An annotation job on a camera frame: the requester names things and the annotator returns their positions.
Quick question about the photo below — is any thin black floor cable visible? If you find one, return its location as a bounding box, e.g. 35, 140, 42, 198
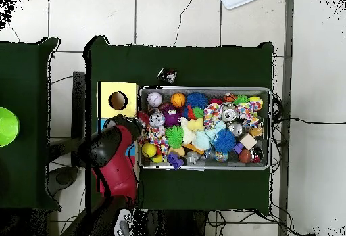
172, 0, 196, 47

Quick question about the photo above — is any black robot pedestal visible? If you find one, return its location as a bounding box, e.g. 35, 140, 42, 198
134, 209, 209, 236

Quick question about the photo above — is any white foam baseball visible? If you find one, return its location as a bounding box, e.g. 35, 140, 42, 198
146, 91, 164, 108

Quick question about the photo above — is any green spiky rubber ball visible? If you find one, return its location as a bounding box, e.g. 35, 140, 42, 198
164, 125, 185, 149

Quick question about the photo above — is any crushed clear plastic bottle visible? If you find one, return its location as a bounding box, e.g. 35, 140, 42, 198
148, 110, 166, 128

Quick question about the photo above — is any purple spiky monster toy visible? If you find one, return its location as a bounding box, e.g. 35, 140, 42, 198
160, 104, 184, 128

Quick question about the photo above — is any crushed red black can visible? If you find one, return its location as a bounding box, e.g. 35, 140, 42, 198
156, 67, 178, 85

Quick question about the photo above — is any black power cable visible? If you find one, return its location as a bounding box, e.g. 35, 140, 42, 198
272, 116, 346, 125

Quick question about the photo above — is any blue spiky rubber ball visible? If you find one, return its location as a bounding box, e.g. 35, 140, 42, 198
212, 128, 237, 154
185, 91, 208, 110

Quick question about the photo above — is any grey round floor base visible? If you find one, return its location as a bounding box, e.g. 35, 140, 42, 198
47, 165, 80, 197

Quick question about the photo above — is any crushed silver can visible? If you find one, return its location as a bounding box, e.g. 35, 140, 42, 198
221, 103, 238, 122

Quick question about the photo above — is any dark green table cloth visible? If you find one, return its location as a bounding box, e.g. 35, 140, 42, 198
0, 37, 61, 212
84, 35, 275, 216

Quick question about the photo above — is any orange foam basketball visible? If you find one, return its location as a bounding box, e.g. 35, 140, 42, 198
170, 92, 187, 108

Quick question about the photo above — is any shallow wire mesh bin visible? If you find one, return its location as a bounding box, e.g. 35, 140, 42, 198
137, 85, 272, 171

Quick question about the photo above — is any wooden box with three holes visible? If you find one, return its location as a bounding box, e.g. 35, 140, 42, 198
97, 81, 141, 193

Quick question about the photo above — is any white tray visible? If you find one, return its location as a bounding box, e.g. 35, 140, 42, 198
219, 0, 269, 11

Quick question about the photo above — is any colourful paper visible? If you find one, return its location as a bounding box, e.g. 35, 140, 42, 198
139, 124, 170, 156

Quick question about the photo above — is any lime green bowl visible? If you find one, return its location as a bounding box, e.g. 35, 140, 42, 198
0, 106, 22, 147

